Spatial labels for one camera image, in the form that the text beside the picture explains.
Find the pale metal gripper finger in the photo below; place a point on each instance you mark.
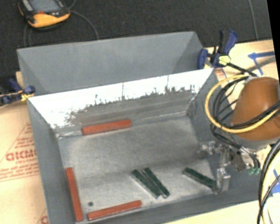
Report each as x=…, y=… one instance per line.
x=210, y=149
x=223, y=178

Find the grey metal bin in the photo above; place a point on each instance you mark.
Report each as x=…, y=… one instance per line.
x=124, y=148

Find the red-brown flat block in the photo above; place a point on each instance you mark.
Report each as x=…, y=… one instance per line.
x=74, y=194
x=114, y=210
x=106, y=127

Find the dark green flat block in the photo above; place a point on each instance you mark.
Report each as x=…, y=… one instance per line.
x=157, y=182
x=199, y=177
x=144, y=183

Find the brown cardboard board red print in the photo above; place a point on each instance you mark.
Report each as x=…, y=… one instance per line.
x=14, y=186

